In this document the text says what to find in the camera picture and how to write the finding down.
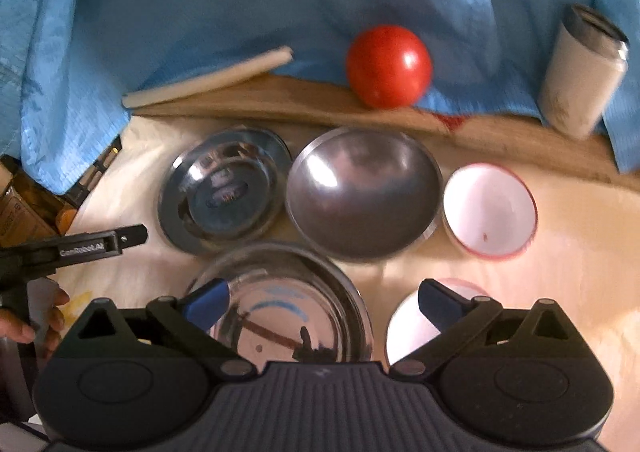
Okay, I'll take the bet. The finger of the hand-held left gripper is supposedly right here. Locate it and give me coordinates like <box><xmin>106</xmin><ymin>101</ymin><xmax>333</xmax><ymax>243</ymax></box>
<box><xmin>117</xmin><ymin>225</ymin><xmax>150</xmax><ymax>249</ymax></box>

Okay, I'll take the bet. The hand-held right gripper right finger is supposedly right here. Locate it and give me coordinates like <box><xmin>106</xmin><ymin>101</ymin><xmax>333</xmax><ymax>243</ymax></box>
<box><xmin>388</xmin><ymin>278</ymin><xmax>597</xmax><ymax>380</ymax></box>

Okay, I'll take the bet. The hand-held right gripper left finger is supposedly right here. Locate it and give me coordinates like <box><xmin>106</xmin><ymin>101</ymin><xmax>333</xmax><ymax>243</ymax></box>
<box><xmin>52</xmin><ymin>277</ymin><xmax>257</xmax><ymax>379</ymax></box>

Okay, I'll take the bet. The white bowl with red rim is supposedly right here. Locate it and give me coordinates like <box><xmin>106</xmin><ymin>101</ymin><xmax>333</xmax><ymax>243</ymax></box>
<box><xmin>441</xmin><ymin>162</ymin><xmax>539</xmax><ymax>263</ymax></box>
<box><xmin>384</xmin><ymin>278</ymin><xmax>496</xmax><ymax>368</ymax></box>

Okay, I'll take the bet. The small steel plate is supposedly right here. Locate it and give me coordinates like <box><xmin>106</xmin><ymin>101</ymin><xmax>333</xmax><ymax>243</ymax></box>
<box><xmin>157</xmin><ymin>127</ymin><xmax>294</xmax><ymax>254</ymax></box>

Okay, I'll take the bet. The steel bowl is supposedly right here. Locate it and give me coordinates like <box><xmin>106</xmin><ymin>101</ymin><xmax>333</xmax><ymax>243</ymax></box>
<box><xmin>285</xmin><ymin>126</ymin><xmax>444</xmax><ymax>261</ymax></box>

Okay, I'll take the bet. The person's left hand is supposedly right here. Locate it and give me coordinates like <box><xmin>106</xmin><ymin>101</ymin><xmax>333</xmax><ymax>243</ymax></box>
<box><xmin>0</xmin><ymin>287</ymin><xmax>70</xmax><ymax>360</ymax></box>

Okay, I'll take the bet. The small orange object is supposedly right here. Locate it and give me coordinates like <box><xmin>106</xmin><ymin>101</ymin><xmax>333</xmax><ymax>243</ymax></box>
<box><xmin>54</xmin><ymin>208</ymin><xmax>77</xmax><ymax>234</ymax></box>

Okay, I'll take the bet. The small cardboard box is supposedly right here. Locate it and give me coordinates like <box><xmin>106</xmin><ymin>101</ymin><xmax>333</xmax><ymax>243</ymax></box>
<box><xmin>0</xmin><ymin>155</ymin><xmax>76</xmax><ymax>239</ymax></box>

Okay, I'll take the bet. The black yellow-marked object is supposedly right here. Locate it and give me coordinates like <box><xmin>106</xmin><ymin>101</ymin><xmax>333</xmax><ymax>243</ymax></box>
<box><xmin>62</xmin><ymin>135</ymin><xmax>123</xmax><ymax>209</ymax></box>

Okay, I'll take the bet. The cream paper sheet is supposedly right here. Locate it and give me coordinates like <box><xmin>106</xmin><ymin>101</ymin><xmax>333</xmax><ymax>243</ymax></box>
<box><xmin>30</xmin><ymin>115</ymin><xmax>640</xmax><ymax>452</ymax></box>

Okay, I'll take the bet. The white candle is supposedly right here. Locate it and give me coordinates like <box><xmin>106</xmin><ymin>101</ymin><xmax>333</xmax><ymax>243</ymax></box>
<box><xmin>122</xmin><ymin>46</ymin><xmax>295</xmax><ymax>109</ymax></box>

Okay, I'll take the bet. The wooden tray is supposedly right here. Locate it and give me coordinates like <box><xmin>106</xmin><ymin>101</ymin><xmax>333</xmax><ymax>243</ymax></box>
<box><xmin>131</xmin><ymin>72</ymin><xmax>640</xmax><ymax>193</ymax></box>

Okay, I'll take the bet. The red tomato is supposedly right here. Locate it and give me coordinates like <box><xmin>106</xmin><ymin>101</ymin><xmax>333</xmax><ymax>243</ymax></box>
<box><xmin>346</xmin><ymin>25</ymin><xmax>433</xmax><ymax>109</ymax></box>

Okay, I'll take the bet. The blue cloth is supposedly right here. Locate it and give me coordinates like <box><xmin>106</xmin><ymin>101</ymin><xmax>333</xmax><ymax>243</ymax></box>
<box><xmin>0</xmin><ymin>0</ymin><xmax>640</xmax><ymax>195</ymax></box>

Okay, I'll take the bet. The white tumbler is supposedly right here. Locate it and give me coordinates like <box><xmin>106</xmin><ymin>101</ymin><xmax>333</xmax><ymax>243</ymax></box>
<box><xmin>537</xmin><ymin>4</ymin><xmax>631</xmax><ymax>140</ymax></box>

